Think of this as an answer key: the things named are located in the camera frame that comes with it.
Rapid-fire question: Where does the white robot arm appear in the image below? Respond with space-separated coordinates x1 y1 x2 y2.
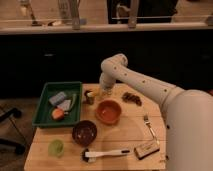
99 54 213 171

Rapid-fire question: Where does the metal cup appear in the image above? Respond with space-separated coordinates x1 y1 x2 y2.
84 90 95 105

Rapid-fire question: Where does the green plastic cup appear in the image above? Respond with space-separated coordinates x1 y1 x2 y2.
48 139 64 157

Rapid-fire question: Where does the dark grape bunch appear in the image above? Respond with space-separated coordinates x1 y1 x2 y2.
122 92 142 106

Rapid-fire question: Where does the orange bowl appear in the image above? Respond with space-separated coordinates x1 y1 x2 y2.
95 100 122 125

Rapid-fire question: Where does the grey cloth piece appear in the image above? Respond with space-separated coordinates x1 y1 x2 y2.
58 100 71 111

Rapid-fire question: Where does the blue sponge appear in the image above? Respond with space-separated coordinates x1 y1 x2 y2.
49 92 67 106

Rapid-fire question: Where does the metal fork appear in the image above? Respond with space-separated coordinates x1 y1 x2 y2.
143 115 157 140

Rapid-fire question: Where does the dark brown bowl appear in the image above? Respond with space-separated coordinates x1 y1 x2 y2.
72 120 97 147

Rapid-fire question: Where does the orange toy fruit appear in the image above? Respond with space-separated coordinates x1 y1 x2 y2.
51 108 64 121

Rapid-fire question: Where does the green plastic tray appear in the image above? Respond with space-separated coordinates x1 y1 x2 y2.
32 82 82 128

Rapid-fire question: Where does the black wooden eraser block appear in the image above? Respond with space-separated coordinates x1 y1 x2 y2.
134 140 160 160

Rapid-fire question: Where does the black office chair base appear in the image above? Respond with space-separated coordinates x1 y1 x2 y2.
0 105 27 156

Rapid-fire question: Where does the white handled brush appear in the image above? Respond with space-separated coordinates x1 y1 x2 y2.
82 149 130 163

